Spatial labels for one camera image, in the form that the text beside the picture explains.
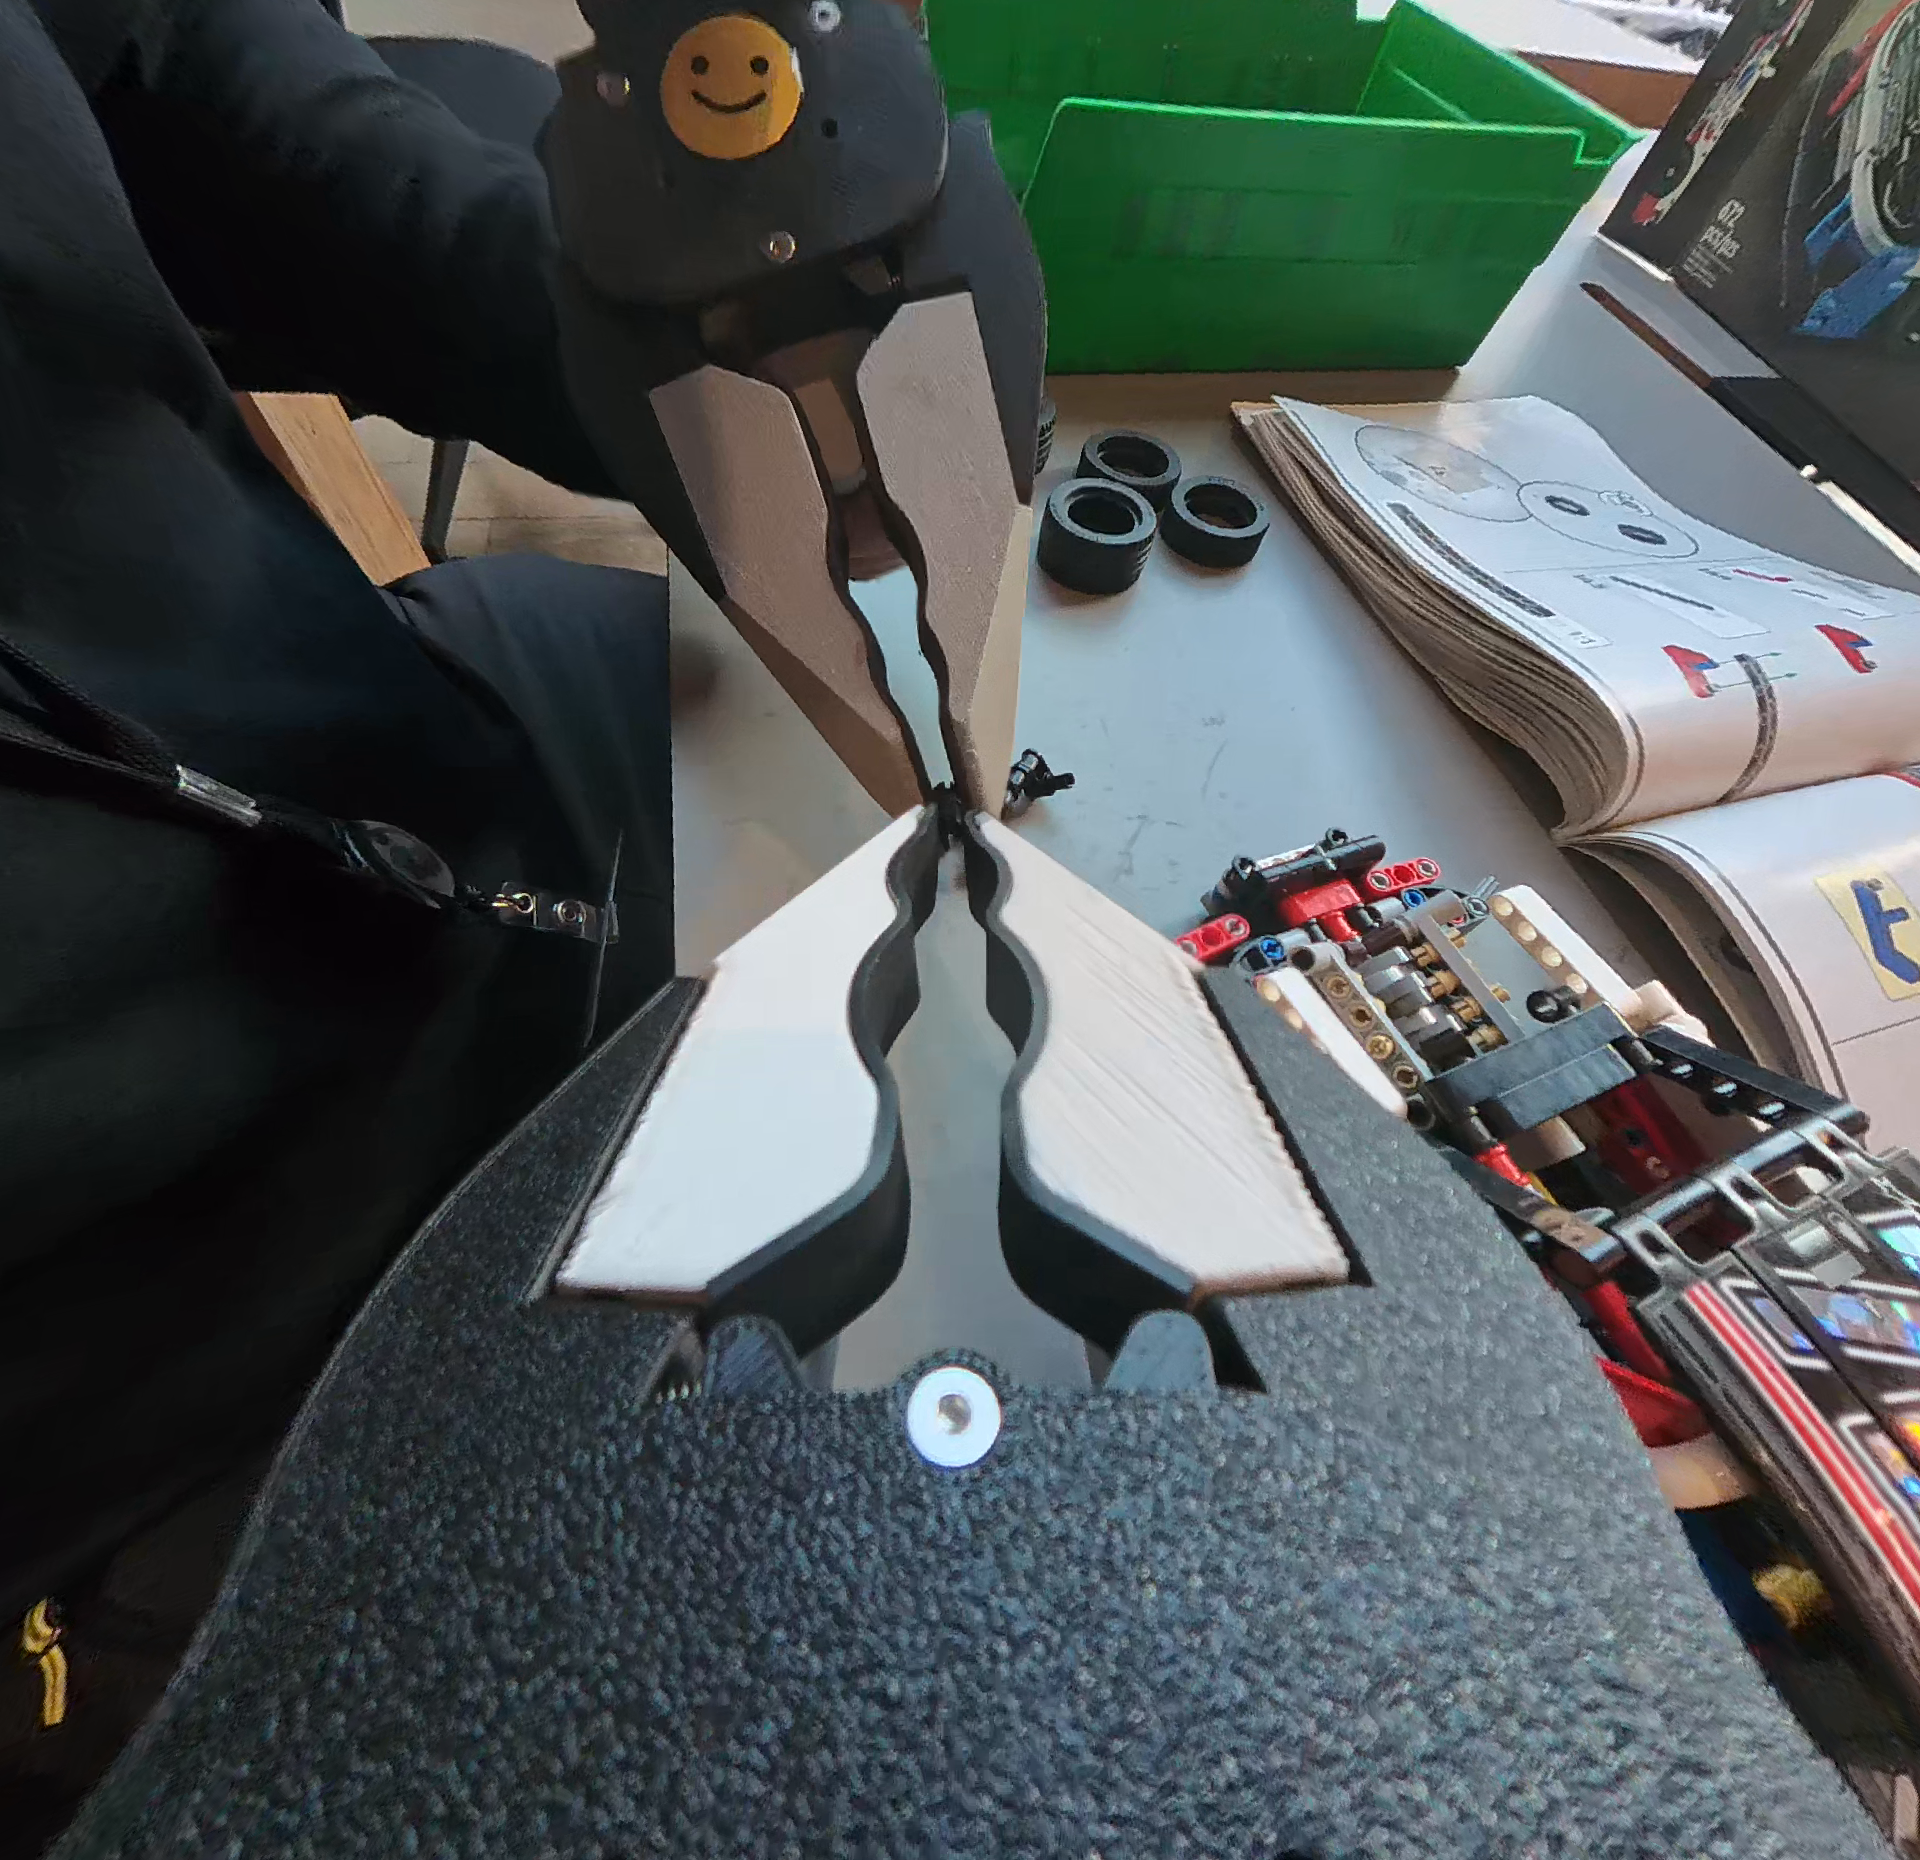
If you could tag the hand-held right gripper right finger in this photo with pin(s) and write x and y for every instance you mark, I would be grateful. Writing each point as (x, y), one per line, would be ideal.
(1156, 1142)

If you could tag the toy brick race car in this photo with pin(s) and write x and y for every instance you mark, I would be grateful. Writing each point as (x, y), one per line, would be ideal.
(1501, 1020)

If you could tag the instruction booklet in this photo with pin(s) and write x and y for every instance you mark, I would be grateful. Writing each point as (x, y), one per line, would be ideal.
(1652, 660)

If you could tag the wooden box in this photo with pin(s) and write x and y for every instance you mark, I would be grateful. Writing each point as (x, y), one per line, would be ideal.
(323, 467)

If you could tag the person's left forearm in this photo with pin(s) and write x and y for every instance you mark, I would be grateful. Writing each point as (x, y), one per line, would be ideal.
(375, 210)

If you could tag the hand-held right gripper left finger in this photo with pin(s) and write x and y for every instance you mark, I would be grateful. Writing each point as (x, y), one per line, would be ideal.
(737, 1111)

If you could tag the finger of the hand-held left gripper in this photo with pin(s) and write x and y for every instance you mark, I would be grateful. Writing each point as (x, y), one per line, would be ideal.
(960, 467)
(765, 541)

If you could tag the clear badge holder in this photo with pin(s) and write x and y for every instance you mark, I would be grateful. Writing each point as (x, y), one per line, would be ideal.
(602, 976)

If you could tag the black toy set box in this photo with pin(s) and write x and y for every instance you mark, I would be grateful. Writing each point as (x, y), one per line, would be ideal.
(1800, 164)

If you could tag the person's black-clothed body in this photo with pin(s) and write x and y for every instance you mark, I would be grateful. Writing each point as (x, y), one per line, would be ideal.
(226, 1215)

